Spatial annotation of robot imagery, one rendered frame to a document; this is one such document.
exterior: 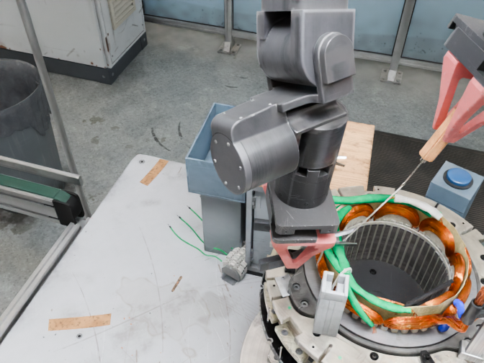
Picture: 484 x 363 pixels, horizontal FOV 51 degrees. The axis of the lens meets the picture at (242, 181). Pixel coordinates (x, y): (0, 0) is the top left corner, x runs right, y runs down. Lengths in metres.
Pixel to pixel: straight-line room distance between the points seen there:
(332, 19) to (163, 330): 0.71
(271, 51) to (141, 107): 2.37
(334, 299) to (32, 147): 1.72
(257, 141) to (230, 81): 2.55
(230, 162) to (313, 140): 0.08
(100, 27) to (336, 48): 2.48
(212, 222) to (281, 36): 0.62
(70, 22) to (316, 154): 2.53
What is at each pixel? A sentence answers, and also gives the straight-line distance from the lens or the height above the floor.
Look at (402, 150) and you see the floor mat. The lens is 2.61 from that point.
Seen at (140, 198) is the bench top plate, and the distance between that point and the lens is 1.21.
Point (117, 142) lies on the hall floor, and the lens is 2.61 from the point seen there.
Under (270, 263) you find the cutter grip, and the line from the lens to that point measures 0.58.
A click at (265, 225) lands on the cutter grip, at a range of 0.62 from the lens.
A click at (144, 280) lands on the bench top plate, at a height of 0.78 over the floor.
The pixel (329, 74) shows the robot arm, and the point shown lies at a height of 1.42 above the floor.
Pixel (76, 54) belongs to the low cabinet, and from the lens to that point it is 3.02.
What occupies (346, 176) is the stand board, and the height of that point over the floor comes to 1.07.
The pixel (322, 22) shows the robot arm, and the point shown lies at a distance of 0.44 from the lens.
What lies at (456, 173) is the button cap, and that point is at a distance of 0.95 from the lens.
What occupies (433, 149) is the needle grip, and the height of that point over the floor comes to 1.32.
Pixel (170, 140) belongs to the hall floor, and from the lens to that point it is 2.58.
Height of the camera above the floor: 1.65
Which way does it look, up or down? 45 degrees down
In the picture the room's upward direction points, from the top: 1 degrees clockwise
